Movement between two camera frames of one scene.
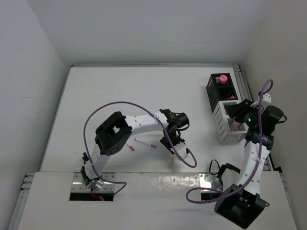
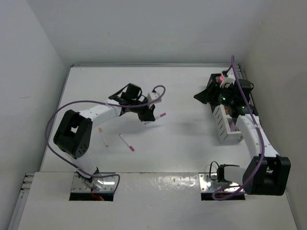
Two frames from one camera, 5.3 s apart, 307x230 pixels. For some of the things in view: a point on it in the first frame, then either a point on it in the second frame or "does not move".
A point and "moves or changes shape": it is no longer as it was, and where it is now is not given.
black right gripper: x=236 y=110 to x=207 y=95
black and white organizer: x=220 y=91 does not move
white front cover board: x=145 y=201 does not move
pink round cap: x=223 y=79 does not move
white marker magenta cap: x=150 y=144 moves or changes shape
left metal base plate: x=78 y=185 does not move
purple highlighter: x=234 y=126 does not move
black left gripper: x=168 y=146 to x=147 y=114
